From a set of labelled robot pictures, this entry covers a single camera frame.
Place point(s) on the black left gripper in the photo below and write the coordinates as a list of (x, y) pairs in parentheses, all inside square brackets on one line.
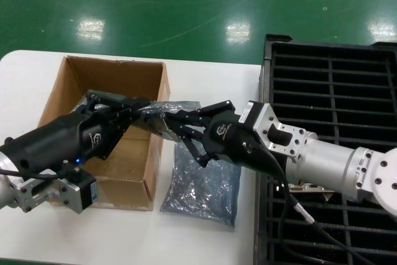
[(62, 141)]

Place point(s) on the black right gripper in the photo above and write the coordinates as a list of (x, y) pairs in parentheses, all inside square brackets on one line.
[(232, 141)]

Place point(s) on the grey antistatic bag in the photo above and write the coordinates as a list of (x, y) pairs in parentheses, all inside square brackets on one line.
[(173, 105)]

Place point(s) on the graphics card with blue port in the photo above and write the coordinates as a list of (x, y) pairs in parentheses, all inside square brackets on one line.
[(310, 188)]

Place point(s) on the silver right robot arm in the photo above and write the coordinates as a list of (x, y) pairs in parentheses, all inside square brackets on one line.
[(335, 165)]

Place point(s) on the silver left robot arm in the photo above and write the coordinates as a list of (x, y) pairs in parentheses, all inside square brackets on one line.
[(6, 193)]

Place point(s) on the brown cardboard box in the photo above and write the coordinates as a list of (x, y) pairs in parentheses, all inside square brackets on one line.
[(108, 72)]

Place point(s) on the black slotted plastic container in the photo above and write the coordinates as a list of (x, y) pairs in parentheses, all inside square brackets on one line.
[(332, 85)]

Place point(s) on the crinkled empty antistatic bag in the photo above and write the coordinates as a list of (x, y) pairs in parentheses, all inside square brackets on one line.
[(201, 190)]

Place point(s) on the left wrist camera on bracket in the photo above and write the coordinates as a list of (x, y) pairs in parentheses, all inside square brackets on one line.
[(80, 190)]

